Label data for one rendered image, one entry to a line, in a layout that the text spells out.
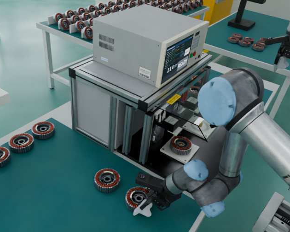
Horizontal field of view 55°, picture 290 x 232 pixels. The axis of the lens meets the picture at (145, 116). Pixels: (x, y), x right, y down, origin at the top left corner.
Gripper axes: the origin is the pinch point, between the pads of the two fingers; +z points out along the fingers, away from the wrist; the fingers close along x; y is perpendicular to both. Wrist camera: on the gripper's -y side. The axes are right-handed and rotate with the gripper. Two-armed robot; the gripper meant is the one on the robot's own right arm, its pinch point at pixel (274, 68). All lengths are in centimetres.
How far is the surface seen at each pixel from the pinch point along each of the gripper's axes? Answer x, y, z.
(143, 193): -83, -11, 37
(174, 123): -50, -22, 23
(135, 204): -90, -9, 37
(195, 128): -28, -21, 37
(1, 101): -116, -48, -3
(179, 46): -46, -30, -12
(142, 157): -69, -25, 36
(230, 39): 126, -79, 37
